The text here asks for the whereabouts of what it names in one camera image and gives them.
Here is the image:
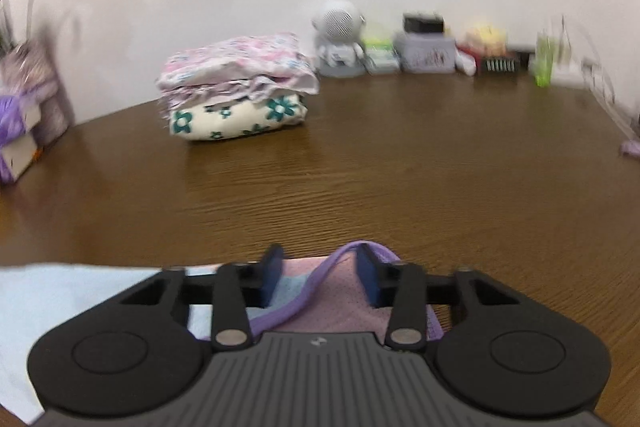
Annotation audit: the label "pink blue mesh vest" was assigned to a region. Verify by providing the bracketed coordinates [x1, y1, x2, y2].
[0, 239, 446, 425]

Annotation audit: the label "lower purple tissue pack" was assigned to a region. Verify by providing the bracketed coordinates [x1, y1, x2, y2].
[0, 131, 42, 185]

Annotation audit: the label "purple tissue pack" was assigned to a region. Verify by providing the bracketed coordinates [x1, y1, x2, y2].
[0, 95, 41, 145]
[0, 131, 42, 185]

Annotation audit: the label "folded green flower garment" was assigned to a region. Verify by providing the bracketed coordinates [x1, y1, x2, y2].
[169, 94, 307, 142]

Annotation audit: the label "upper purple tissue pack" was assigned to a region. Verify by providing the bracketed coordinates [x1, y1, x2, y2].
[0, 95, 41, 145]

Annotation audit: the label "black red gift box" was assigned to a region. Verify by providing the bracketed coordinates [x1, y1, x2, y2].
[477, 46, 535, 75]

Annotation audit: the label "white power strip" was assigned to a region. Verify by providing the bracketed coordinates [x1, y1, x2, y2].
[537, 62, 592, 89]

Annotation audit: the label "white small tube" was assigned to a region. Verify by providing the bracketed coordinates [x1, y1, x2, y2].
[454, 50, 477, 76]

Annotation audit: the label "purple textured vase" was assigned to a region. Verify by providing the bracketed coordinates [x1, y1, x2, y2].
[1, 42, 74, 147]

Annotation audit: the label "folded pink floral garment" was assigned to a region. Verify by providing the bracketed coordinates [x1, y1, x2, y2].
[156, 32, 320, 112]

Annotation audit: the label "green spray bottle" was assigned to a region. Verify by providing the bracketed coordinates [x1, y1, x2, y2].
[534, 31, 556, 88]

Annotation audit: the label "white green small boxes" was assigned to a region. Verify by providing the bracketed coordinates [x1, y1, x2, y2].
[362, 35, 400, 75]

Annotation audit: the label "white astronaut speaker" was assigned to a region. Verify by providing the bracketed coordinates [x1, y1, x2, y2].
[312, 0, 366, 78]

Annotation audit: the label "black charger on tin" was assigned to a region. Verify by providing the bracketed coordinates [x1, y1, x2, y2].
[402, 13, 445, 35]

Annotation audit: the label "white cable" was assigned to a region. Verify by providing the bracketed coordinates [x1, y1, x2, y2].
[554, 13, 639, 138]

